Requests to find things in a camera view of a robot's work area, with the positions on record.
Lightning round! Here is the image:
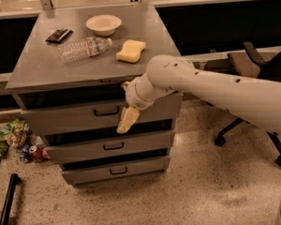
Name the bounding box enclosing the clear plastic water bottle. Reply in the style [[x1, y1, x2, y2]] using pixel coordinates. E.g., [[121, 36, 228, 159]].
[[57, 37, 112, 62]]

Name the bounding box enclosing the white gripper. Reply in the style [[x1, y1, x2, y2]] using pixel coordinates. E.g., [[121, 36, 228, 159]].
[[117, 73, 173, 134]]

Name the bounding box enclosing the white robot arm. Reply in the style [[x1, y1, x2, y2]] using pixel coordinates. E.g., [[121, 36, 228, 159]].
[[117, 54, 281, 136]]

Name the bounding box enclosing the grey drawer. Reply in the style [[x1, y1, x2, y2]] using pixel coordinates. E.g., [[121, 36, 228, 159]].
[[62, 156, 170, 186], [47, 130, 174, 164], [22, 93, 182, 136]]

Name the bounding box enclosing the green chip bag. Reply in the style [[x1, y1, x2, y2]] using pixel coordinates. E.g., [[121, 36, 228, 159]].
[[0, 119, 25, 158]]

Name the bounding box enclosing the grey middle drawer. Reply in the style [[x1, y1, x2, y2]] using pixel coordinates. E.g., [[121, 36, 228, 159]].
[[47, 130, 174, 164]]

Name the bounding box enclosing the grey bottom drawer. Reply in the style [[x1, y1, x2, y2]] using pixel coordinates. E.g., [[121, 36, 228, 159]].
[[62, 156, 170, 186]]

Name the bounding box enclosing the grey drawer cabinet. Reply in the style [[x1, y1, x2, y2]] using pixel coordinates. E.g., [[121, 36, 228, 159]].
[[5, 3, 189, 188]]

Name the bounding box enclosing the yellow sponge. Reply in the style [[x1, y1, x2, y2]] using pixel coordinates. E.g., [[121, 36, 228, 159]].
[[116, 39, 146, 63]]

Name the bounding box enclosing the blue soda can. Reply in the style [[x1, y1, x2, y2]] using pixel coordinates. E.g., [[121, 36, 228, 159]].
[[20, 144, 30, 163]]

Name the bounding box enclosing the grey top drawer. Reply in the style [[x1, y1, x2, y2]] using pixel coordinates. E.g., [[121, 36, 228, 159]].
[[22, 93, 182, 136]]

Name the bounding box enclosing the black office chair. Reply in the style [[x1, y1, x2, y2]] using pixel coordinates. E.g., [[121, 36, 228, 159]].
[[214, 41, 281, 167]]

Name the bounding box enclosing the white bowl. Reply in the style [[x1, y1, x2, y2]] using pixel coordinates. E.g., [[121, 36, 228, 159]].
[[86, 15, 122, 37]]

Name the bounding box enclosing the black floor stand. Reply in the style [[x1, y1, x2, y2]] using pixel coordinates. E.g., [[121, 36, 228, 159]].
[[0, 173, 21, 225]]

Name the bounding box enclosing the red soda can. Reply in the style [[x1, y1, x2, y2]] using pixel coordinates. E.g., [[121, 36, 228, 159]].
[[28, 145, 43, 162]]

